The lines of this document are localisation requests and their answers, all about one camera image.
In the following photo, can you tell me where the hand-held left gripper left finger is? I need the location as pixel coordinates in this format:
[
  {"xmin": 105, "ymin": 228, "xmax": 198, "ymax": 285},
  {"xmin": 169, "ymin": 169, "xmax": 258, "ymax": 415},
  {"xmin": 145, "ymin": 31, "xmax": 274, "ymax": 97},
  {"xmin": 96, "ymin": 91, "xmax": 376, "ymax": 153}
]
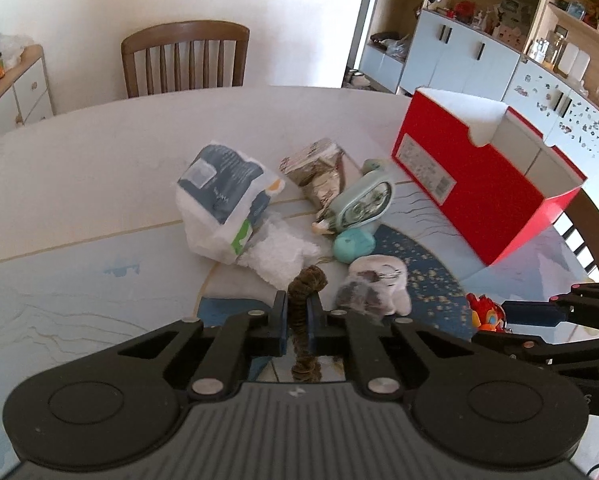
[{"xmin": 116, "ymin": 290, "xmax": 288, "ymax": 402}]

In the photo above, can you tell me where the red toy figure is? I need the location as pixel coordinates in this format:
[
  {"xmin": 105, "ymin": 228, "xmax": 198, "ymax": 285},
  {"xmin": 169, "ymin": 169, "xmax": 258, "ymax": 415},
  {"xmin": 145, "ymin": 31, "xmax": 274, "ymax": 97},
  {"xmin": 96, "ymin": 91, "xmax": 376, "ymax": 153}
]
[{"xmin": 467, "ymin": 292, "xmax": 508, "ymax": 334}]

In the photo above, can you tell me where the crumpled foil snack wrapper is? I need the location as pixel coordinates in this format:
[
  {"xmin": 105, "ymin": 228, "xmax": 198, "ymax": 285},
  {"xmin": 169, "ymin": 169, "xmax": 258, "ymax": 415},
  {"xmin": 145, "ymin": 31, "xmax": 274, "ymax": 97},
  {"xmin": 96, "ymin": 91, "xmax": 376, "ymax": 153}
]
[{"xmin": 279, "ymin": 138, "xmax": 348, "ymax": 209}]

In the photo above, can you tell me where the white plush keychain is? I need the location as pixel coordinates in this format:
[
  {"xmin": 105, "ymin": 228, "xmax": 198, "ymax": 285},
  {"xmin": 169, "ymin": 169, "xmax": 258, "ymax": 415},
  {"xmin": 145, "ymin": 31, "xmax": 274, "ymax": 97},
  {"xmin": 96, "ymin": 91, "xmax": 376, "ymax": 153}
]
[{"xmin": 335, "ymin": 255, "xmax": 413, "ymax": 318}]

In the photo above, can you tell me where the clear crumpled plastic bag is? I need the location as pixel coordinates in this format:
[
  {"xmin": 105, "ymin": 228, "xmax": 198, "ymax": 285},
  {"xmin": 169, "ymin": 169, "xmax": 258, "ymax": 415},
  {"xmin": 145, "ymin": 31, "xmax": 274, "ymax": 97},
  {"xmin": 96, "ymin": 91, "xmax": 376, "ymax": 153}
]
[{"xmin": 239, "ymin": 217, "xmax": 323, "ymax": 286}]

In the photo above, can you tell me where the grey wall cabinet unit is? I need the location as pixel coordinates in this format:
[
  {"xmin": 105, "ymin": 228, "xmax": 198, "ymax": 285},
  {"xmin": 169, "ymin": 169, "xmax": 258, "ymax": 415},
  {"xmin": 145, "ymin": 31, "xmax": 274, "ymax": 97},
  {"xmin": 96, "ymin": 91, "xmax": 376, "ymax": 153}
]
[{"xmin": 357, "ymin": 0, "xmax": 599, "ymax": 181}]

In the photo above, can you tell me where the light green correction tape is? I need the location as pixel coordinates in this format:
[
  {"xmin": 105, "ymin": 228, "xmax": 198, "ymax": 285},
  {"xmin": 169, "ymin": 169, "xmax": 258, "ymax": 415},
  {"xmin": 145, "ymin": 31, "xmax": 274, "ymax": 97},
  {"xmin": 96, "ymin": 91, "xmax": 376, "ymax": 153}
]
[{"xmin": 313, "ymin": 159, "xmax": 396, "ymax": 236}]

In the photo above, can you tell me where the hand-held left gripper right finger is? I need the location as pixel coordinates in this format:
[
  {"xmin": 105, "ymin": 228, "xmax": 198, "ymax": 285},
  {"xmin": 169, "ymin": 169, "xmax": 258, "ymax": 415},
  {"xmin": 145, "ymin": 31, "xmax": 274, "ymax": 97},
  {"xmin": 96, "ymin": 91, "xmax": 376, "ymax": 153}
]
[{"xmin": 307, "ymin": 295, "xmax": 474, "ymax": 402}]

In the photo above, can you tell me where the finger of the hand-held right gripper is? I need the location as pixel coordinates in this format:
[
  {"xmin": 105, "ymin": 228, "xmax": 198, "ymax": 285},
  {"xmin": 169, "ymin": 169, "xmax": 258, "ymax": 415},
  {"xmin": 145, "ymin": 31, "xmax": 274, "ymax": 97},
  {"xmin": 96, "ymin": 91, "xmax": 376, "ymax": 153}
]
[
  {"xmin": 502, "ymin": 282, "xmax": 599, "ymax": 333},
  {"xmin": 472, "ymin": 332, "xmax": 599, "ymax": 369}
]

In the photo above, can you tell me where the wooden slat-back chair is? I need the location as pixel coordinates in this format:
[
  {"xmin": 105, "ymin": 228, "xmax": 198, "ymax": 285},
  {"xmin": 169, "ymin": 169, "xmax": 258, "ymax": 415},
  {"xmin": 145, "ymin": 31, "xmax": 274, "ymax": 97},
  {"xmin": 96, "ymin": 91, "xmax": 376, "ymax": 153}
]
[
  {"xmin": 554, "ymin": 187, "xmax": 599, "ymax": 286},
  {"xmin": 121, "ymin": 21, "xmax": 250, "ymax": 99}
]

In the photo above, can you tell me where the brown braided hair tie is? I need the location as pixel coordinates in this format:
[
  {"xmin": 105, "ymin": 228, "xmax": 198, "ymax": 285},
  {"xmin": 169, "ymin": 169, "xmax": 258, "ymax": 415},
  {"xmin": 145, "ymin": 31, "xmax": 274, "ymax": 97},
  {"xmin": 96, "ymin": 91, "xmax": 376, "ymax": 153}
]
[{"xmin": 288, "ymin": 266, "xmax": 328, "ymax": 384}]

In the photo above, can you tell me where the red cardboard box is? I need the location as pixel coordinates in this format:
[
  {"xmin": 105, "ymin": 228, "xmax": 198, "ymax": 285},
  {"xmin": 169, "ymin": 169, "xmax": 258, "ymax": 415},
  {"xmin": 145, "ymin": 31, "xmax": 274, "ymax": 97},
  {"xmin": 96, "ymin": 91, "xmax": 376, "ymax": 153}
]
[{"xmin": 392, "ymin": 87, "xmax": 588, "ymax": 267}]

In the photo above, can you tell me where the plastic bag with blue pack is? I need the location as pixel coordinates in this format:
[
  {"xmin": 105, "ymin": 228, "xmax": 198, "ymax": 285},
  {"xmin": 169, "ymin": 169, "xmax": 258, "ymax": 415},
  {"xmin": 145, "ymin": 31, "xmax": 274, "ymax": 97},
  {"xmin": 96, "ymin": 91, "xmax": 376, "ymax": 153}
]
[{"xmin": 176, "ymin": 144, "xmax": 286, "ymax": 265}]

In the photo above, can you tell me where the white wooden sideboard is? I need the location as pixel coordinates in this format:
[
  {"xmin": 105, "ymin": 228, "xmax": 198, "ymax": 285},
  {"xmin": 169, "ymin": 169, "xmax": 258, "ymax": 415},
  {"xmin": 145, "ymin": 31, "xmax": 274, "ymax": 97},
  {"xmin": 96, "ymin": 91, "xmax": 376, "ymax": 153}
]
[{"xmin": 0, "ymin": 45, "xmax": 55, "ymax": 143}]

